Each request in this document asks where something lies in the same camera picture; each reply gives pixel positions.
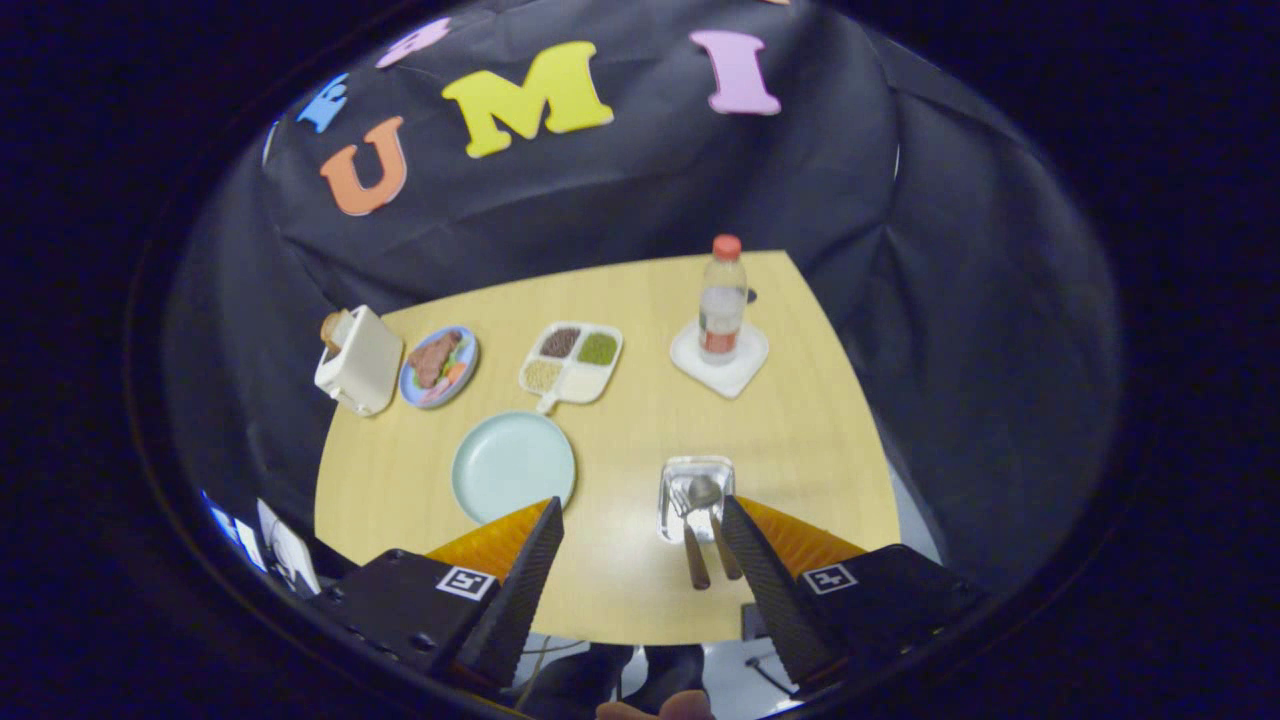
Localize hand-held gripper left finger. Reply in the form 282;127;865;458
318;496;566;691

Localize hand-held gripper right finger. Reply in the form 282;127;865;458
720;495;986;691

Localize metal spoon with wooden handle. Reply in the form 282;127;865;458
686;475;744;582

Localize metal fork with wooden handle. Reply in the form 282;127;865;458
668;488;712;591

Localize person's dark legs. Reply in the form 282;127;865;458
520;643;705;713

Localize light green plate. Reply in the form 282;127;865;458
451;411;578;526

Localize white square coaster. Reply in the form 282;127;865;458
669;320;770;400

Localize white divided tray with beans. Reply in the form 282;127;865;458
518;321;624;415

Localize open laptop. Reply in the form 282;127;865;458
205;490;323;598

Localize blue plate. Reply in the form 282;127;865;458
399;326;480;409

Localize brown meat slice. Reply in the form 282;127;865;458
407;333;463;389

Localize white toaster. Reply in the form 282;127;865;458
314;305;405;417

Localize clear bottle with red cap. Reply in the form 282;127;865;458
698;234;749;366

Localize metal wire basket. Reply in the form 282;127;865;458
657;455;737;545

